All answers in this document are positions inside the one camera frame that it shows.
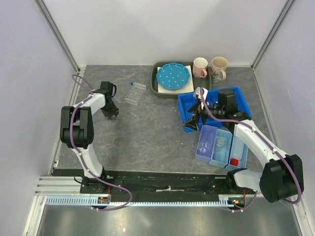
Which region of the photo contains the light blue box right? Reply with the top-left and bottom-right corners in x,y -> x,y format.
225,136 -> 249,171

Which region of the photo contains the small glass stopper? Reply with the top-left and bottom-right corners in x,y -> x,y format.
215,137 -> 226,152

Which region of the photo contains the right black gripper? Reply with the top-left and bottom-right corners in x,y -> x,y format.
182,98 -> 225,131

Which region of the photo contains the blue polka dot plate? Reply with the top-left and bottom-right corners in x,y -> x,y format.
156,62 -> 190,90

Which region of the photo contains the light blue box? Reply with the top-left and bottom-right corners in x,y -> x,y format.
225,136 -> 249,171
209,129 -> 232,168

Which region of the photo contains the white square plate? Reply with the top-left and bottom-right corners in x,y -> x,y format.
157,65 -> 193,94

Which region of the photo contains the clear glass beaker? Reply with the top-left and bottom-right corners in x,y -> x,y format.
198,142 -> 212,153

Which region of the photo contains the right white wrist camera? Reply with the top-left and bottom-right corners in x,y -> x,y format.
193,87 -> 209,110

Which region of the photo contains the blue divided bin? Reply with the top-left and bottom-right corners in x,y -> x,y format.
178,87 -> 252,133

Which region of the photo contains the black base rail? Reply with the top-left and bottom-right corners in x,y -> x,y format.
52,169 -> 254,204

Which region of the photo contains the clear test tube rack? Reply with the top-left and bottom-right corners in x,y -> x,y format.
125,82 -> 146,106

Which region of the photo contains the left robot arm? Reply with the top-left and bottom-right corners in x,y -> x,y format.
60,81 -> 119,193

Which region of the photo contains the purple plastic box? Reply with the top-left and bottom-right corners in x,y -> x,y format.
195,125 -> 218,163

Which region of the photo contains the white red-capped wash bottle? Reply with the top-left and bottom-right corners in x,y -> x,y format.
230,137 -> 244,167

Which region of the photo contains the pink mug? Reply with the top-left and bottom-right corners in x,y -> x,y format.
192,57 -> 208,79

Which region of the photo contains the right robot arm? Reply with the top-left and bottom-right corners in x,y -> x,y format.
184,88 -> 304,204

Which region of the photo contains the light blue box middle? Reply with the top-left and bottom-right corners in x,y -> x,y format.
209,129 -> 232,168

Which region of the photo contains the dark grey tray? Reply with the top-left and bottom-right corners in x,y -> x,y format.
150,61 -> 212,98

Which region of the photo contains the cream floral mug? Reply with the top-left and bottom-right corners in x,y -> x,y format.
211,57 -> 228,83

